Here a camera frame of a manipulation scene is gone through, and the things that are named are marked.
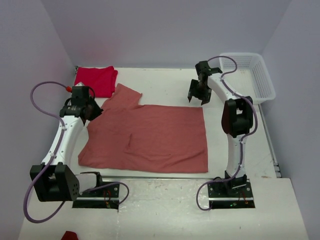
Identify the red cloth at bottom edge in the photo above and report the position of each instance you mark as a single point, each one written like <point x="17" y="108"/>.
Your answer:
<point x="70" y="235"/>

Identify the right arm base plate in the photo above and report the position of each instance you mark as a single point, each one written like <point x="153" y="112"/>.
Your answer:
<point x="221" y="196"/>

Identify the salmon pink t shirt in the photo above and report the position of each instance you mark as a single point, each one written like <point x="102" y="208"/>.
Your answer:
<point x="148" y="138"/>

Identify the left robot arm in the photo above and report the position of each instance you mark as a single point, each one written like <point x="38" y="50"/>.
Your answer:
<point x="53" y="179"/>

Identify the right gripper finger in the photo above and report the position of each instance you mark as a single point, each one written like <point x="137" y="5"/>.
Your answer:
<point x="192" y="92"/>
<point x="205" y="98"/>

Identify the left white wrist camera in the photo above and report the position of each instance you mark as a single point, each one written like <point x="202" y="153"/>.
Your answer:
<point x="80" y="84"/>

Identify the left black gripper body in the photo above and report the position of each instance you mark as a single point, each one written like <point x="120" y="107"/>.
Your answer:
<point x="94" y="110"/>

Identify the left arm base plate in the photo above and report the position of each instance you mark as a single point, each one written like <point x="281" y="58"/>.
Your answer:
<point x="105" y="198"/>

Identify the white plastic basket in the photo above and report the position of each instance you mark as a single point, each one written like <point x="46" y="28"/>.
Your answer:
<point x="251" y="77"/>

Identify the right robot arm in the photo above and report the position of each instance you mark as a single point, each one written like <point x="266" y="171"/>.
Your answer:
<point x="237" y="121"/>

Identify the folded red t shirt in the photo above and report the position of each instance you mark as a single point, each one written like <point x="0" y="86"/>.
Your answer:
<point x="101" y="80"/>

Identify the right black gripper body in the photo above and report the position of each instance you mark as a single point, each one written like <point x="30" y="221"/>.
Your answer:
<point x="202" y="90"/>

